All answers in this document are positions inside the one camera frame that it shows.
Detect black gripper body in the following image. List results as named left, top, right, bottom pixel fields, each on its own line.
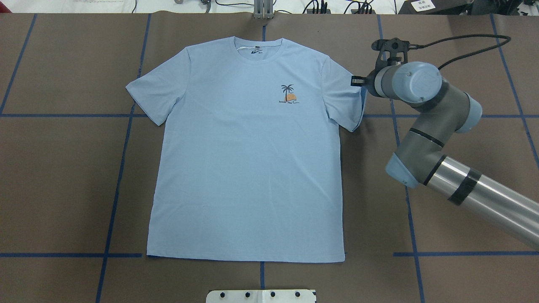
left=371, top=38, right=411, bottom=70

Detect light blue t-shirt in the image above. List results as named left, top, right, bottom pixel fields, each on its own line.
left=126, top=37, right=366, bottom=263

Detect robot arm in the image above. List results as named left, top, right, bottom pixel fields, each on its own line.
left=351, top=38, right=539, bottom=250

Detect dark box with white label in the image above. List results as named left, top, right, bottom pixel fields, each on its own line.
left=397, top=0, right=474, bottom=15

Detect metal clamp at table edge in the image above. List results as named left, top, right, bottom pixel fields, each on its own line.
left=253, top=0, right=275, bottom=19

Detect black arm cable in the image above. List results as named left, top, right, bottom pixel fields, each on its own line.
left=408, top=34, right=512, bottom=71

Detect black cables behind table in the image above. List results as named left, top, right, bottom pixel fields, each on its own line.
left=303, top=0, right=375, bottom=15

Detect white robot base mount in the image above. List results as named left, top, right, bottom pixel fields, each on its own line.
left=205, top=289, right=318, bottom=303

